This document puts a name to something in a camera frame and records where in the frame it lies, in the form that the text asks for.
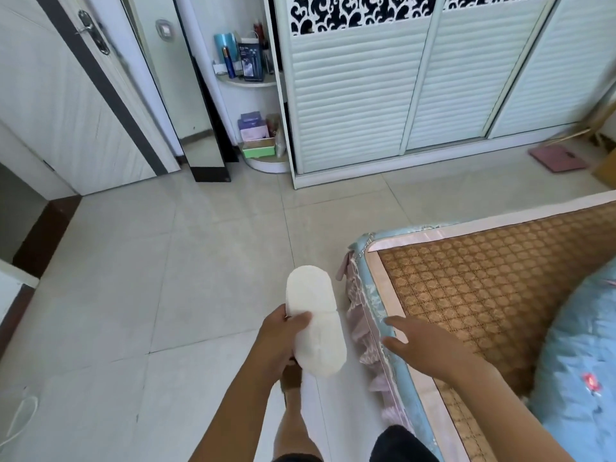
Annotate green flat box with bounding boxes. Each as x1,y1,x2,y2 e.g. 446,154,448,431
241,138,277,159

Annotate brown cardboard box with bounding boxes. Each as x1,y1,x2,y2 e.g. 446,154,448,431
591,148,616,189

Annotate white corner shelf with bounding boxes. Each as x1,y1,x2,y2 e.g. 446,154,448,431
214,62,291,175

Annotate person's left forearm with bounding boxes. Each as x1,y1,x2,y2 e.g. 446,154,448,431
188,363,290,462

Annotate black shorts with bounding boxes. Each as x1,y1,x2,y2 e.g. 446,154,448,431
370,424,440,462

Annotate purple box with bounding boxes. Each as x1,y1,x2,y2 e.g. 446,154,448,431
237,112,270,143

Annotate brown woven bamboo bed mat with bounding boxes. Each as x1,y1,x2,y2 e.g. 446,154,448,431
377,201,616,462

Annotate person's right hand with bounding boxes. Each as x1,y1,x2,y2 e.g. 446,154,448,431
382,316,475,381

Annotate blue frilled bed skirt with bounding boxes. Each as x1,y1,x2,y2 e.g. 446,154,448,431
336,225,446,462

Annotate pink bathroom scale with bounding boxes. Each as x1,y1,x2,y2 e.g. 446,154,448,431
528,145,591,174

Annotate person's left hand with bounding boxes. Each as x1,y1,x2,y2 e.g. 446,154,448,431
254,303,313,386

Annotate person's leg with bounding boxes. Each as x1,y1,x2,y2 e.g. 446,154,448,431
272,364,322,462

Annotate dark blue product box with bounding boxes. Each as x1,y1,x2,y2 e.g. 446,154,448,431
238,39,265,82

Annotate white cable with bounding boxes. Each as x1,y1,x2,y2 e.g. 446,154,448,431
0,393,39,454

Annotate silver door handle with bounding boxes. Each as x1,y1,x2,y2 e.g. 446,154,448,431
74,10,111,56

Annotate white louvred sliding-door wardrobe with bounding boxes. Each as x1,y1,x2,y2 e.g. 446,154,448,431
263,0,616,190

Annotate wooden stick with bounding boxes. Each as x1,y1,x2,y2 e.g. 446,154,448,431
551,98,616,144

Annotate blue floral quilt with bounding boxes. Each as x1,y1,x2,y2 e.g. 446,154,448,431
527,257,616,462

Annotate white door with dark stripe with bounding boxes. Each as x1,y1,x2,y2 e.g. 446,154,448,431
0,0,182,197

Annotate person's right forearm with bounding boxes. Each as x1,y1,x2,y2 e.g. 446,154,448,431
433,357,576,462

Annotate light blue cylinder can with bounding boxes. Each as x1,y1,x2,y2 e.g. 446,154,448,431
214,33,238,68

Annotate black-framed standing mirror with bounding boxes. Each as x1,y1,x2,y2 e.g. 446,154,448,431
120,0,232,184

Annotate white slipper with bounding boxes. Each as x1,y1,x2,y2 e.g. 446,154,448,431
286,265,348,378

